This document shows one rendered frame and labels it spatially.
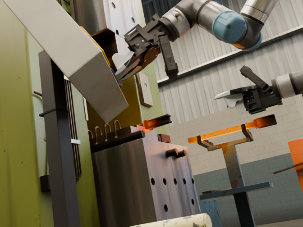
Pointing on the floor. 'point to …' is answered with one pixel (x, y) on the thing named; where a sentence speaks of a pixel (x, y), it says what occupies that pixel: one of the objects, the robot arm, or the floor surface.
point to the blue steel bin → (212, 212)
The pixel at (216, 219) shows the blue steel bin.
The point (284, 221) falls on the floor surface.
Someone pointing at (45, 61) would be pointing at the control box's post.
